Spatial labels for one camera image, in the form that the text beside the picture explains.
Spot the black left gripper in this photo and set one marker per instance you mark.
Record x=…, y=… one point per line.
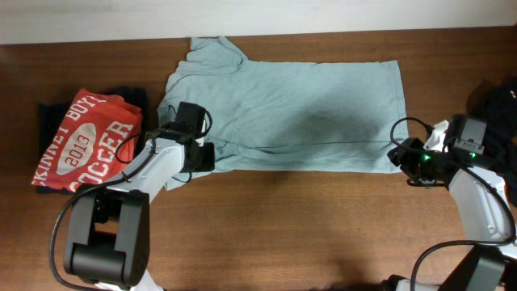
x=208, y=162

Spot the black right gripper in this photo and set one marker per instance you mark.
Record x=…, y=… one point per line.
x=405, y=161

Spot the light blue t-shirt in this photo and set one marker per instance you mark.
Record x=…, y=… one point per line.
x=290, y=116

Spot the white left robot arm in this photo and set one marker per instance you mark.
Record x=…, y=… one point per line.
x=108, y=240

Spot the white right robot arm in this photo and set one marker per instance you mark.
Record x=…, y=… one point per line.
x=477, y=184

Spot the black crumpled clothes pile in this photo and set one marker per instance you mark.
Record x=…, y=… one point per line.
x=496, y=105

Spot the red folded soccer t-shirt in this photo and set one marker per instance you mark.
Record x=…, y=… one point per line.
x=87, y=145

